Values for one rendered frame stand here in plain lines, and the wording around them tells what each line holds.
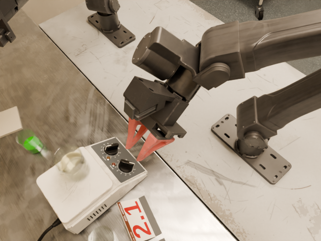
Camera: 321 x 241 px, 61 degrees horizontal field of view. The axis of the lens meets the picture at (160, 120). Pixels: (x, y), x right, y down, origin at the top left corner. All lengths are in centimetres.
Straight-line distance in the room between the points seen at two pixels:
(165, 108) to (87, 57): 50
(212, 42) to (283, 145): 39
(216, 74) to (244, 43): 6
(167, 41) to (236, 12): 218
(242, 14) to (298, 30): 218
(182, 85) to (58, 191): 32
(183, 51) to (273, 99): 21
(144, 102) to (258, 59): 17
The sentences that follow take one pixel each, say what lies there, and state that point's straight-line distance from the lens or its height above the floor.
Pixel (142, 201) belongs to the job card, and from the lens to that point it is 63.
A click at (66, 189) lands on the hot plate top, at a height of 99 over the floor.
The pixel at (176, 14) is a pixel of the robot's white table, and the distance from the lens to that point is 103.
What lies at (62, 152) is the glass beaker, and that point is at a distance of 56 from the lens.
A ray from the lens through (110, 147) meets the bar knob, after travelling 63.
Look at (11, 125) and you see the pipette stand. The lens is 83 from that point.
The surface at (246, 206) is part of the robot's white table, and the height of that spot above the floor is 90.
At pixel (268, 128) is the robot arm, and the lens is 57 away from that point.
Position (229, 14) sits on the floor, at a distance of 257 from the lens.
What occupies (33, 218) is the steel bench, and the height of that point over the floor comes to 90.
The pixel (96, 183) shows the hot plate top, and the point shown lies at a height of 99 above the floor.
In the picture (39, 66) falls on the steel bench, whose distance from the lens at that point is 95.
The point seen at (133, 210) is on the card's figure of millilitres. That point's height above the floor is 92.
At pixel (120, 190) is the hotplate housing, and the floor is 95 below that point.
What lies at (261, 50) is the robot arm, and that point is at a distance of 41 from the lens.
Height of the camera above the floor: 151
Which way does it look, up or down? 58 degrees down
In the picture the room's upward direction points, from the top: 5 degrees counter-clockwise
